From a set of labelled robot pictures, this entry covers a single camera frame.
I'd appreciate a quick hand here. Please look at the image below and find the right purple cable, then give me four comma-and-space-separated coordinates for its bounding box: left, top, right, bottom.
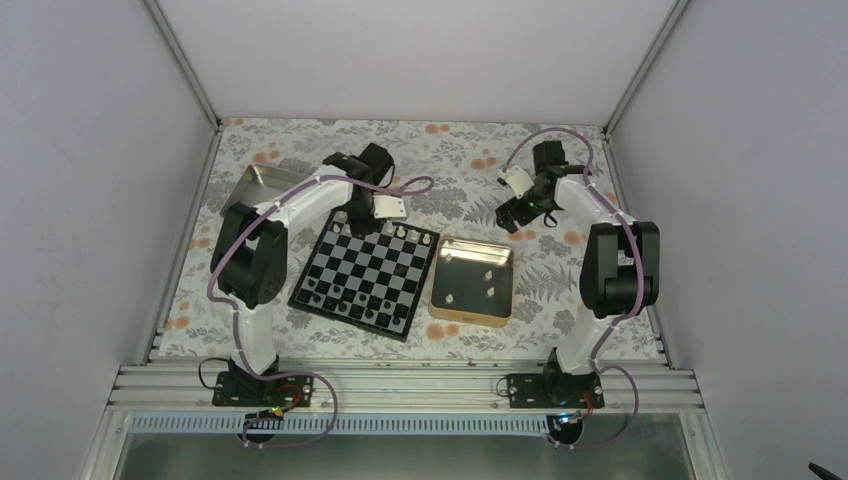
503, 127, 647, 452

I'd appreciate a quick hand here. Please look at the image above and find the yellow metal tin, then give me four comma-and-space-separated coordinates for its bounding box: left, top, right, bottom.
428, 237, 515, 328

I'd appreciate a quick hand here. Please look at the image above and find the pink metal tin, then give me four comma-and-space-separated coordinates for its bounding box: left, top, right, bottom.
220, 164, 314, 217

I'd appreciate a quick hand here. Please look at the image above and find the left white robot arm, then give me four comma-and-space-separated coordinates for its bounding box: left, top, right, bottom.
207, 143, 395, 405

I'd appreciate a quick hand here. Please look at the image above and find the black white chess board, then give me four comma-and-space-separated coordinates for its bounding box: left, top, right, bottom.
288, 209, 440, 342

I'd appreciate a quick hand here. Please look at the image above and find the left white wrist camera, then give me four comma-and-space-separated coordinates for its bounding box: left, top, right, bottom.
373, 194, 408, 219

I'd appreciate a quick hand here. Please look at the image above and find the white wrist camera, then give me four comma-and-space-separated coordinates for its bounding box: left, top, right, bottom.
373, 194, 408, 219
498, 166, 534, 199

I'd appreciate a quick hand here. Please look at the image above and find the floral table mat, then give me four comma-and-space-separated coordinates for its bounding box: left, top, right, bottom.
158, 118, 588, 361

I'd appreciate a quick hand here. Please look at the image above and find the aluminium mounting rail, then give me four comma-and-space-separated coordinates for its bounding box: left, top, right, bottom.
107, 361, 705, 414

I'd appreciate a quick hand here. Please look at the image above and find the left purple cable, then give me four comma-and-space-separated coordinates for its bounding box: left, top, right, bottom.
206, 174, 436, 450

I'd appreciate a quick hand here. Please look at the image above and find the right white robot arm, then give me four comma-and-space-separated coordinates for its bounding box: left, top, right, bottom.
496, 141, 660, 407

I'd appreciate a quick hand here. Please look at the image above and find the purple cable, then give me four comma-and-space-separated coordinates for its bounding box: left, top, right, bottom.
206, 174, 436, 450
503, 127, 647, 452

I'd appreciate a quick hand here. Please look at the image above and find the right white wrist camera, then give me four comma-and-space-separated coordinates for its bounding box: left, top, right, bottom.
498, 166, 534, 199

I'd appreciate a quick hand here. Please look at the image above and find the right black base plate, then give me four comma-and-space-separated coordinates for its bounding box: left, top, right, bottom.
506, 373, 605, 410

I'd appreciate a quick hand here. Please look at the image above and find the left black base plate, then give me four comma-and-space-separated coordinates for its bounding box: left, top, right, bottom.
211, 372, 314, 409

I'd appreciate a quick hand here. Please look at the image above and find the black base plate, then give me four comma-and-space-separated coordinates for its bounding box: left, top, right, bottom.
506, 373, 605, 410
211, 372, 314, 409

